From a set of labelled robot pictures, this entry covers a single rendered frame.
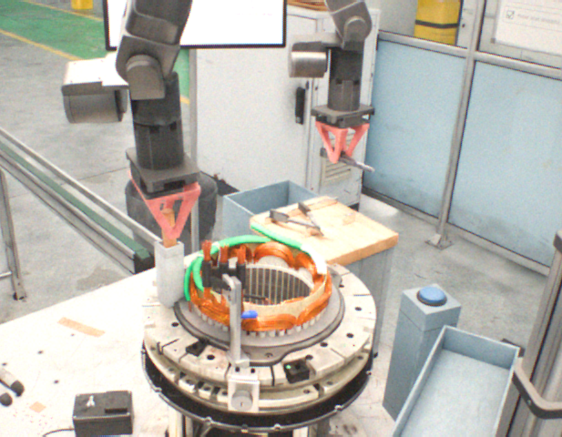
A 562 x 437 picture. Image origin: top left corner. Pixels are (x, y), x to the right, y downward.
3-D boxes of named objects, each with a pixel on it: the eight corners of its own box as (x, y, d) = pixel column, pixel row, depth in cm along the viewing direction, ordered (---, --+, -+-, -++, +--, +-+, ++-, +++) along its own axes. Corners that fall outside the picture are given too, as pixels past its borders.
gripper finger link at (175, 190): (152, 253, 73) (144, 185, 68) (137, 225, 78) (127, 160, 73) (205, 239, 75) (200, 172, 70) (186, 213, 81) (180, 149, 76)
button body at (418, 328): (402, 431, 104) (425, 314, 93) (381, 405, 110) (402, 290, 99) (434, 421, 107) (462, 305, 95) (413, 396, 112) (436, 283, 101)
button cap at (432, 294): (428, 306, 94) (429, 300, 94) (414, 292, 98) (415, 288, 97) (449, 300, 96) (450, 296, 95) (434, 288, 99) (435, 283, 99)
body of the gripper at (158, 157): (148, 197, 68) (141, 137, 64) (126, 162, 76) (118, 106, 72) (202, 185, 71) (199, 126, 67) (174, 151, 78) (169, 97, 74)
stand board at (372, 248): (249, 228, 114) (250, 217, 113) (325, 206, 125) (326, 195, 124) (320, 275, 100) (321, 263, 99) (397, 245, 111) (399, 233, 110)
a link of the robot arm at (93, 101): (158, 63, 58) (162, 7, 62) (40, 67, 57) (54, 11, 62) (171, 142, 68) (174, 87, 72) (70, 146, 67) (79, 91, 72)
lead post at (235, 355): (235, 370, 70) (237, 287, 65) (226, 358, 72) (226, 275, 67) (250, 367, 71) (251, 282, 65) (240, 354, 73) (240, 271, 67)
